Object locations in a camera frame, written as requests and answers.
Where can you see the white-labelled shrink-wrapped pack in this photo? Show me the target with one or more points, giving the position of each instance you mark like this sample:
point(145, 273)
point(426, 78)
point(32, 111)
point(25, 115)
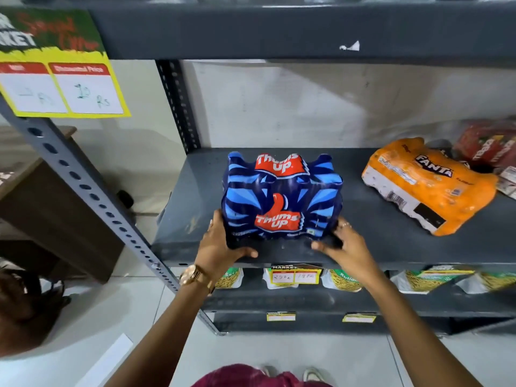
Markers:
point(508, 182)

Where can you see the large yellow price tag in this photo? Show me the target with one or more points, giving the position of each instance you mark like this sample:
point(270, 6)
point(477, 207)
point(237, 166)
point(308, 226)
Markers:
point(296, 276)

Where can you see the white paper strip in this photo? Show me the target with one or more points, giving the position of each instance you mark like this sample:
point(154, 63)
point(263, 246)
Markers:
point(107, 360)

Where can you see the small yellow shelf label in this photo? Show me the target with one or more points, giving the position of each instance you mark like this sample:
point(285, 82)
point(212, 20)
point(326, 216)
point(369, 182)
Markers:
point(358, 318)
point(281, 317)

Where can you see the person's right thumb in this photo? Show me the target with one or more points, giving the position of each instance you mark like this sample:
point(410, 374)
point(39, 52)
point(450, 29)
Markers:
point(323, 245)

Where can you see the orange shrink-wrapped bottle pack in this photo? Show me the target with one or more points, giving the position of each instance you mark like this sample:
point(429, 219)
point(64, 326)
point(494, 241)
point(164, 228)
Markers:
point(435, 185)

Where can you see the person's right forearm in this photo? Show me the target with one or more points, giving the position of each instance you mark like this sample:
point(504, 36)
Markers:
point(411, 330)

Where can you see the blue shrink-wrapped bottle pack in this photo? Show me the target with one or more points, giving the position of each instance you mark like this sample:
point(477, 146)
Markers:
point(282, 197)

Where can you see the person's left hand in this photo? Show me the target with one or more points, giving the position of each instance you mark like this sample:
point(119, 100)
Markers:
point(213, 253)

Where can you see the brown wooden desk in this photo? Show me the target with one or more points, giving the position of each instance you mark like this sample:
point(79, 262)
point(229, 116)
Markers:
point(52, 221)

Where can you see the red shrink-wrapped bottle pack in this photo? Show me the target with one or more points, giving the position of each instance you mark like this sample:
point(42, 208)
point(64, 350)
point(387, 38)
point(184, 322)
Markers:
point(487, 145)

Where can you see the gold wristwatch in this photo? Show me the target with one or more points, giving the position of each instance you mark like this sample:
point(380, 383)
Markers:
point(192, 274)

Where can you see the person's right hand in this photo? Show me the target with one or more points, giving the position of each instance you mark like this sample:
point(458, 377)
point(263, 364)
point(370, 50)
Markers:
point(354, 253)

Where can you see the person's right shoe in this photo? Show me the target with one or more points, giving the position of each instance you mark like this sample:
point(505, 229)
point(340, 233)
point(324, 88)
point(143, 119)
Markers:
point(312, 374)

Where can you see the person's left forearm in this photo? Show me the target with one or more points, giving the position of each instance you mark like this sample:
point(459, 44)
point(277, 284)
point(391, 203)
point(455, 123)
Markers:
point(165, 338)

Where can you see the grey metal shelf rack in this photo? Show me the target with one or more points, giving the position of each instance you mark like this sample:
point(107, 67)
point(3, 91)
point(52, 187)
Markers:
point(363, 28)

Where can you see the person's maroon garment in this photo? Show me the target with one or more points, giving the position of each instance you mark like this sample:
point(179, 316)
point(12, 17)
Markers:
point(258, 378)

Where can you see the yellow and green offer sign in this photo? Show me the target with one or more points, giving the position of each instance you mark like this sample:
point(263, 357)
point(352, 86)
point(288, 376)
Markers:
point(60, 80)

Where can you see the person's left shoe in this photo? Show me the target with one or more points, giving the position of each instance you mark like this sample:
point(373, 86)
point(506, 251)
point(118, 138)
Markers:
point(266, 370)

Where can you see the person's shoe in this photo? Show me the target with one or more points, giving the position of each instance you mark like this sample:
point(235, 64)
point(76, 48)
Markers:
point(266, 370)
point(312, 374)

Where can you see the torn white sticker scrap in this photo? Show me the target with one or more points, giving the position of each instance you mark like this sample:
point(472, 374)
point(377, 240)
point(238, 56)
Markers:
point(351, 46)

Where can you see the person's left thumb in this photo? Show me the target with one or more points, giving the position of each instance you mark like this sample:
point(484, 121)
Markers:
point(246, 253)

